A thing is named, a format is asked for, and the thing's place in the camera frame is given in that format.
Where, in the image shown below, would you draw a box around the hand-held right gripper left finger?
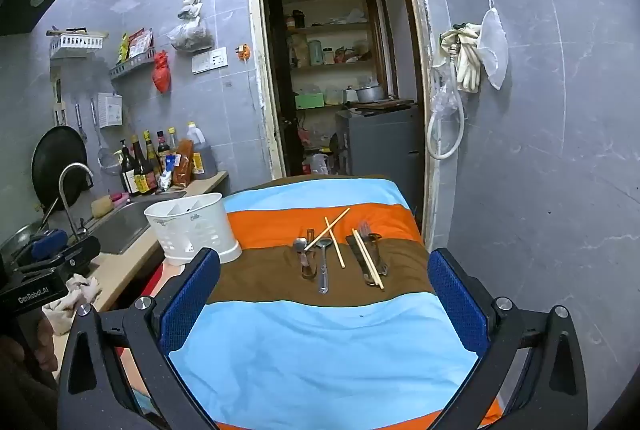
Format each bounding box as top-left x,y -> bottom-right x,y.
57,247 -> 222,430

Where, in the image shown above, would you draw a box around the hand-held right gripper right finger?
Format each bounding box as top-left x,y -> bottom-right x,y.
427,248 -> 590,430

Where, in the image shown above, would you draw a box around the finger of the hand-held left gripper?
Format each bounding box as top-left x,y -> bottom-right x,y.
50,237 -> 101,271
20,230 -> 68,267

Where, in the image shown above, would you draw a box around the white plastic utensil holder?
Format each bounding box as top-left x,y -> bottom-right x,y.
144,192 -> 243,267

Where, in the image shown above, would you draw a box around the metal table knife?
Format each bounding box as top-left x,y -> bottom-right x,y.
345,235 -> 376,285

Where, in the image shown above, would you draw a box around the metal fork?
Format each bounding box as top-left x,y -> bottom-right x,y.
357,221 -> 388,273

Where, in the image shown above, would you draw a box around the small metal spoon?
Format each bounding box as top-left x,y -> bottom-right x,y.
292,237 -> 312,281

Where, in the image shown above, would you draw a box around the ornate handled metal spoon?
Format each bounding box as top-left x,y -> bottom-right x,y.
316,237 -> 335,295

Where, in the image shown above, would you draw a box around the person's left hand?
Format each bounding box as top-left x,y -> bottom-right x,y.
15,310 -> 59,381

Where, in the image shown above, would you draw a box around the metal bowl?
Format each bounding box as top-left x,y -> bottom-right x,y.
0,220 -> 46,255

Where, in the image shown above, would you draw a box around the crumpled white rag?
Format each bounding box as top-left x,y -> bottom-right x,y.
42,274 -> 103,337

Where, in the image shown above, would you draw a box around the kitchen counter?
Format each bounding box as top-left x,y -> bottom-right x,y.
50,170 -> 230,363

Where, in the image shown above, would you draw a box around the yellow sponge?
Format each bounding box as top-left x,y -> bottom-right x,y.
91,196 -> 117,218

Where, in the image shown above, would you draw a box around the metal sink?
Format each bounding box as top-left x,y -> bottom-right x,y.
75,190 -> 188,255

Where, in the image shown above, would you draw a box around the metal faucet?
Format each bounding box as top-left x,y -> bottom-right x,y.
57,162 -> 96,241

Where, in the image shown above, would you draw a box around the black frying pan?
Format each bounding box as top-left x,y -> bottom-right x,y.
31,126 -> 95,211

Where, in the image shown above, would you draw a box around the hanging metal strainer ladle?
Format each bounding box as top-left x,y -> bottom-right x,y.
90,98 -> 122,171

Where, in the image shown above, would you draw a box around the blue white packet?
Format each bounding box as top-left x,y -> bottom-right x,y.
158,155 -> 180,191

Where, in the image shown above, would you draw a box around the hanging metal spatula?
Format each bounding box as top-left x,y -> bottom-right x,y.
74,102 -> 88,143

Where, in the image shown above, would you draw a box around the orange brown spice packet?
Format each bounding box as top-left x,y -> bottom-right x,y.
171,138 -> 196,189

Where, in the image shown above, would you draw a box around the large cooking oil jug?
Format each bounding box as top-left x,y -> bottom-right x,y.
186,122 -> 219,181

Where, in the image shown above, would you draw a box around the striped blue orange brown cloth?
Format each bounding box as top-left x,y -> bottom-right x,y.
167,175 -> 503,430

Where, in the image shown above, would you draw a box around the grey cabinet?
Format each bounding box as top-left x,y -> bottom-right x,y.
334,104 -> 425,181

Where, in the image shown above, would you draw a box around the red plastic bag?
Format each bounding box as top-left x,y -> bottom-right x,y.
152,50 -> 172,94

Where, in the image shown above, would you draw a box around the clear plastic bag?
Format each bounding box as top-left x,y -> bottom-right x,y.
430,64 -> 463,121

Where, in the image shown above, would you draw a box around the dark cutting board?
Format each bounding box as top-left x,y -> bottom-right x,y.
347,98 -> 417,117

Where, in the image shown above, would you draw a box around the metal cooking pot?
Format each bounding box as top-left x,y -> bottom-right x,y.
354,82 -> 385,104

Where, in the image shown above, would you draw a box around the green box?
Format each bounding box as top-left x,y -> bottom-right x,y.
295,92 -> 326,111

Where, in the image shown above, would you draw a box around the dark wooden door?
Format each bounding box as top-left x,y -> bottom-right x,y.
264,0 -> 305,177

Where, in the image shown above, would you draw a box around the hanging clear plastic bags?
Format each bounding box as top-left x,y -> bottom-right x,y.
166,0 -> 215,53

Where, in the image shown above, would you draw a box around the cream rubber gloves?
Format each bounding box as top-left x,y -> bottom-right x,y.
440,23 -> 483,93

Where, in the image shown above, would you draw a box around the white mesh bag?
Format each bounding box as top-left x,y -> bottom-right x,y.
476,7 -> 510,90

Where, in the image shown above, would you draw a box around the wooden shelf unit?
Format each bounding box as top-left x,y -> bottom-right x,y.
280,0 -> 388,111

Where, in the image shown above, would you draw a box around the white wall box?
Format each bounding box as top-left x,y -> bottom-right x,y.
97,92 -> 123,129

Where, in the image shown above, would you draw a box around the metal wall shelf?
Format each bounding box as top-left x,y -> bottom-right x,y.
109,51 -> 157,81

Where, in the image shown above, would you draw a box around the white wall basket rack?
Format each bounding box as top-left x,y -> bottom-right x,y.
47,27 -> 109,59

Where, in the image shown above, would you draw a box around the white wall socket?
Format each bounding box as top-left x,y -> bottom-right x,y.
192,48 -> 229,74

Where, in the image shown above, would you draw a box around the white door frame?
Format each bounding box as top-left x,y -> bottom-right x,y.
245,0 -> 441,251

